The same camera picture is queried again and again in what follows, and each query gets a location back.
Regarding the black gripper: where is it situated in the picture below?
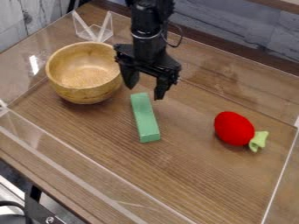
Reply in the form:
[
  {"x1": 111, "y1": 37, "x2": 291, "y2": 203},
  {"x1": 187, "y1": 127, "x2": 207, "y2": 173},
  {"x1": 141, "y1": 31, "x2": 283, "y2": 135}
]
[{"x1": 113, "y1": 30, "x2": 181, "y2": 100}]

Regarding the black cable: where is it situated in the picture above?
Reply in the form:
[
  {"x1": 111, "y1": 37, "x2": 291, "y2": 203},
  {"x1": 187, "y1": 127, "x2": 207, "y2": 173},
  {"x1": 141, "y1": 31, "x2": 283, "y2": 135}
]
[{"x1": 0, "y1": 200, "x2": 31, "y2": 218}]

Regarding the green rectangular block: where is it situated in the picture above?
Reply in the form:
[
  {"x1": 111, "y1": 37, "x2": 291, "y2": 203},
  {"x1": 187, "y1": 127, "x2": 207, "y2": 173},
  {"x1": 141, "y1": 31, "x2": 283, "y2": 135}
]
[{"x1": 131, "y1": 93, "x2": 160, "y2": 143}]

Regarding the red plush strawberry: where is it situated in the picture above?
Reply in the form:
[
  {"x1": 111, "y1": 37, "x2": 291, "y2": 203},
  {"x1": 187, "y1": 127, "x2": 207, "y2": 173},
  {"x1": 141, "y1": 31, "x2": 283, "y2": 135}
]
[{"x1": 213, "y1": 111, "x2": 269, "y2": 152}]

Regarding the clear acrylic stand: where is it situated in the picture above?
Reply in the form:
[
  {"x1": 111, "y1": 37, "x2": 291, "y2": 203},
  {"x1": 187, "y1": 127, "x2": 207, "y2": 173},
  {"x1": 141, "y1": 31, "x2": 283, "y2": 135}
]
[{"x1": 71, "y1": 11, "x2": 113, "y2": 43}]

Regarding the wooden bowl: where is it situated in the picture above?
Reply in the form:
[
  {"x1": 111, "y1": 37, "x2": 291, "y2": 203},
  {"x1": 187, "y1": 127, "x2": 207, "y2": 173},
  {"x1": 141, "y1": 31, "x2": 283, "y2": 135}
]
[{"x1": 45, "y1": 42, "x2": 123, "y2": 104}]

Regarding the black table leg bracket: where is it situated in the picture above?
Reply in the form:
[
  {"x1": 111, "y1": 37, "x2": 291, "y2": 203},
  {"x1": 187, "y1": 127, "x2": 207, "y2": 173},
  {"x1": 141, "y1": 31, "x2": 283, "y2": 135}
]
[{"x1": 24, "y1": 185, "x2": 67, "y2": 224}]

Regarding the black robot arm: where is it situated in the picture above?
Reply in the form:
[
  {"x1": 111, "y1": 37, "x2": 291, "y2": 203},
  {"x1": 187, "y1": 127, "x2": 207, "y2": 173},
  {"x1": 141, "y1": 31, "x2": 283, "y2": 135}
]
[{"x1": 113, "y1": 0, "x2": 183, "y2": 100}]

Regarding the clear acrylic tray wall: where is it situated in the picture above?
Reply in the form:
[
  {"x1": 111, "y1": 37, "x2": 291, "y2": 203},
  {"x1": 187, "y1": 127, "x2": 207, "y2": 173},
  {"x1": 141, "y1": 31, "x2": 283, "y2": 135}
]
[{"x1": 0, "y1": 101, "x2": 196, "y2": 224}]

